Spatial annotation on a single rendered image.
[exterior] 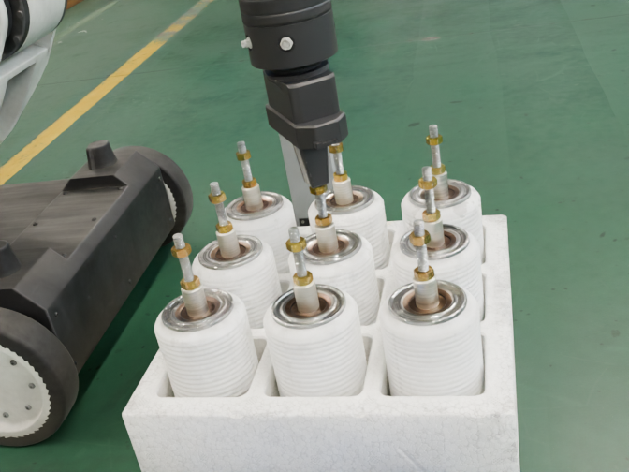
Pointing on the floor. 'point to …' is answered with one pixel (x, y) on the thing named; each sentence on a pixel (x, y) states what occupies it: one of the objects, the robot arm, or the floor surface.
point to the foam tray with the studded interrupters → (343, 405)
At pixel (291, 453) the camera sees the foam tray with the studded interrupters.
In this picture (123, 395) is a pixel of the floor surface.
